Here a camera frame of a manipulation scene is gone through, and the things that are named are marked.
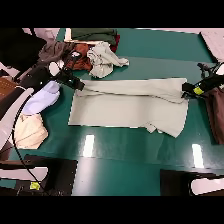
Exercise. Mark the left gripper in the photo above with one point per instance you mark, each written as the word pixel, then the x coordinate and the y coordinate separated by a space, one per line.
pixel 70 80

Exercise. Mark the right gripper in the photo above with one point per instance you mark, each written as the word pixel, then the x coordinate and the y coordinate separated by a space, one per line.
pixel 197 89

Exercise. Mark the beige shirt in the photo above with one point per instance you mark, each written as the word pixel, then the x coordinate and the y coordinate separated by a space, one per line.
pixel 126 106

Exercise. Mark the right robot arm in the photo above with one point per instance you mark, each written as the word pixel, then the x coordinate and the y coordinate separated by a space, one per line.
pixel 206 181

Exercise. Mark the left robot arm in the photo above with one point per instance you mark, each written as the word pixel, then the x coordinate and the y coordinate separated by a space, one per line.
pixel 13 113

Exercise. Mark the rust orange garment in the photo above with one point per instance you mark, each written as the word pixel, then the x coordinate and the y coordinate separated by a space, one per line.
pixel 81 60

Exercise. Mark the brown garment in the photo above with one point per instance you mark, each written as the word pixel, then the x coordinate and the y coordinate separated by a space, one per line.
pixel 216 113

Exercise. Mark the grey garment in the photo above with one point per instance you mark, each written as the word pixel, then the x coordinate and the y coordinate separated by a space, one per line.
pixel 53 51

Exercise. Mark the lavender garment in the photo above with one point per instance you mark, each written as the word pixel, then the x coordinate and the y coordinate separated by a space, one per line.
pixel 41 98

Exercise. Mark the white garment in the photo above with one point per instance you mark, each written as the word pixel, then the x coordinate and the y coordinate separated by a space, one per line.
pixel 104 60

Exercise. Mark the dark green garment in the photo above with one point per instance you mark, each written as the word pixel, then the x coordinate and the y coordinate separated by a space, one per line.
pixel 95 34

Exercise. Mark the dark red garment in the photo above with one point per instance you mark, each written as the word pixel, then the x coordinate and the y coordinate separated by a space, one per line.
pixel 115 42

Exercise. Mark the black garment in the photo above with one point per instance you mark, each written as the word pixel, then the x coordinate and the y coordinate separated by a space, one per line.
pixel 18 46

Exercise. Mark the cream garment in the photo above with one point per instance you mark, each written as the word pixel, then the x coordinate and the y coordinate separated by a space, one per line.
pixel 30 131

